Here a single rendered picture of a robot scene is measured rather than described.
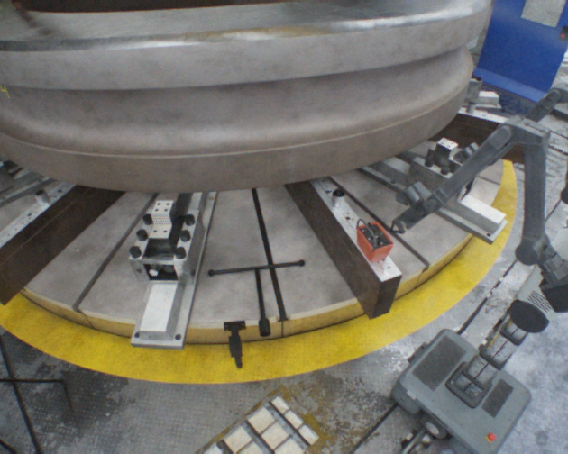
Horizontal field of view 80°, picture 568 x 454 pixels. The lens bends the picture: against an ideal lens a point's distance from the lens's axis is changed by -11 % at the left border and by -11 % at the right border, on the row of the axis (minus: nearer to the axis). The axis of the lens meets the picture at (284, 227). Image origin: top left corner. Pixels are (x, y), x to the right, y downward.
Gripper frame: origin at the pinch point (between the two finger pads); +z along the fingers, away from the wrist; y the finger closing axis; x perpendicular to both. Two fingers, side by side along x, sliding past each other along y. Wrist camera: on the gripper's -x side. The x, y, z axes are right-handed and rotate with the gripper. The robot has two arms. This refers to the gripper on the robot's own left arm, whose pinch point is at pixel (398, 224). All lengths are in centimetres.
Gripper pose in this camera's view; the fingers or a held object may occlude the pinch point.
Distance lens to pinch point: 160.1
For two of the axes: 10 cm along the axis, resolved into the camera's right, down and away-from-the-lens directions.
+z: -3.3, 3.6, 8.7
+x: 5.7, 8.1, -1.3
